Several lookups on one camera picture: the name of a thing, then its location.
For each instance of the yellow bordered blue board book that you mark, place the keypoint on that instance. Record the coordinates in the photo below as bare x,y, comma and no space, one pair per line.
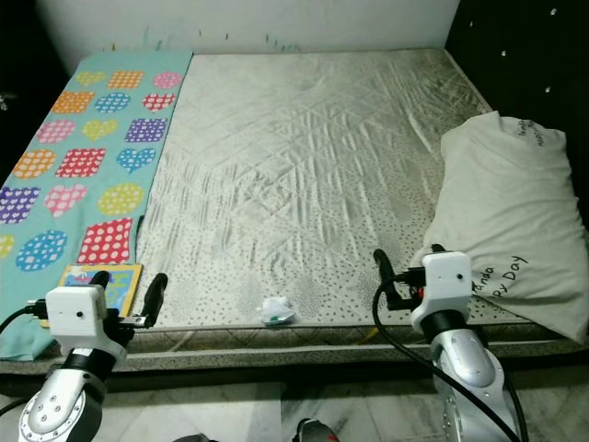
78,276

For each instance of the white tissue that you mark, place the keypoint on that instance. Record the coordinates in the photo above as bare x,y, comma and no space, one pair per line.
278,310

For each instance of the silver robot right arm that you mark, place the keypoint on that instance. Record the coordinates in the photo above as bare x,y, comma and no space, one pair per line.
469,378

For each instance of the white pillow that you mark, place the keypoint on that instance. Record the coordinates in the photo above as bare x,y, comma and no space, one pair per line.
515,212

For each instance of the teal blanket with colourful shapes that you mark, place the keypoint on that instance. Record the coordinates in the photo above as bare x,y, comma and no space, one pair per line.
20,318

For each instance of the white quilted mattress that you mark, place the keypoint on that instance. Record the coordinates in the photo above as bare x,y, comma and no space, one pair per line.
331,166

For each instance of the robot left leg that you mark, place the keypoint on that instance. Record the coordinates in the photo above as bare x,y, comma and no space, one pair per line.
193,438

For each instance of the robot leg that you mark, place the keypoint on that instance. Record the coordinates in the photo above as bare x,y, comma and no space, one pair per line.
317,431
193,438

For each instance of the robot right leg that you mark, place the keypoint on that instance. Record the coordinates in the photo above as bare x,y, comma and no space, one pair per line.
317,431

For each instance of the black tufted headboard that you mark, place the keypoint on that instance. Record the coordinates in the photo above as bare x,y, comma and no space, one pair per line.
525,55

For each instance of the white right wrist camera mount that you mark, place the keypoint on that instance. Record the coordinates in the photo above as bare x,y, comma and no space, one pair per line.
444,281

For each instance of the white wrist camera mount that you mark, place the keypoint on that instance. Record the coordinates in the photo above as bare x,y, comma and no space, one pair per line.
78,313
444,281

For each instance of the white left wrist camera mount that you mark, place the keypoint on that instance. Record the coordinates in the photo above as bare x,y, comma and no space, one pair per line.
78,313

